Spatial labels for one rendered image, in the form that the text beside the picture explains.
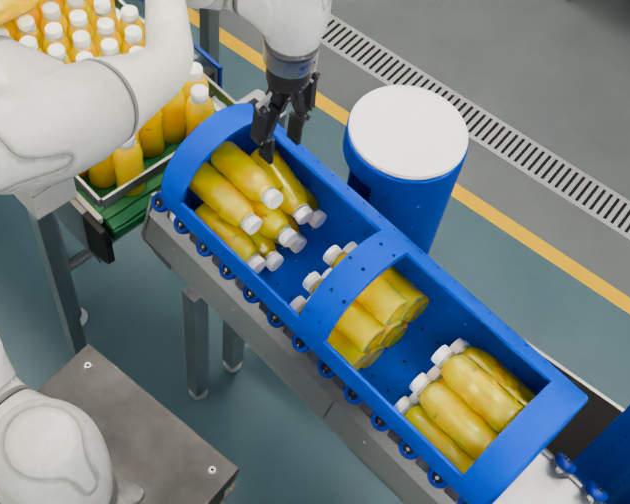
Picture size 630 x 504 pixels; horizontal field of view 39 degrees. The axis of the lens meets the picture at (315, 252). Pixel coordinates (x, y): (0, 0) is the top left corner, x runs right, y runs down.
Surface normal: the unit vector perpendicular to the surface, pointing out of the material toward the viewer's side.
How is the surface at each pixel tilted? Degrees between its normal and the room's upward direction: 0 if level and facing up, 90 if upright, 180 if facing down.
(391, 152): 0
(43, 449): 6
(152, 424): 1
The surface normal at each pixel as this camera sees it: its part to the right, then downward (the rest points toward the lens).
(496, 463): -0.47, 0.05
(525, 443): -0.21, -0.25
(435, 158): 0.10, -0.53
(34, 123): 0.63, -0.15
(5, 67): 0.30, -0.62
